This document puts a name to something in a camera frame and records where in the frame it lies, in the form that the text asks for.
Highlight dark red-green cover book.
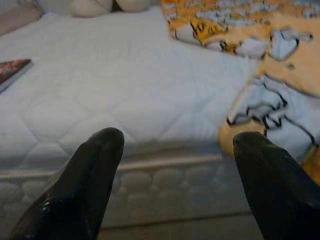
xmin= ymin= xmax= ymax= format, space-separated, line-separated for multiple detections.
xmin=0 ymin=58 xmax=34 ymax=94

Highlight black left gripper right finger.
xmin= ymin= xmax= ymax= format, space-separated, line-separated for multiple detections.
xmin=232 ymin=132 xmax=320 ymax=240

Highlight yellow cartoon egg blanket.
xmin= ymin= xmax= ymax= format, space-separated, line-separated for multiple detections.
xmin=159 ymin=0 xmax=320 ymax=181

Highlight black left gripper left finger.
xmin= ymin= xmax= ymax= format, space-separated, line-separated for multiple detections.
xmin=9 ymin=127 xmax=125 ymax=240

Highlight white quilted mattress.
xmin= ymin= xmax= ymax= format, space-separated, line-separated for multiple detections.
xmin=0 ymin=6 xmax=266 ymax=231

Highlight beige bed frame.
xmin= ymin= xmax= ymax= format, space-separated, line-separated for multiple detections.
xmin=0 ymin=2 xmax=45 ymax=37

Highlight cream plush toy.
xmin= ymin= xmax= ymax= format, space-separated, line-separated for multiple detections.
xmin=39 ymin=0 xmax=161 ymax=19

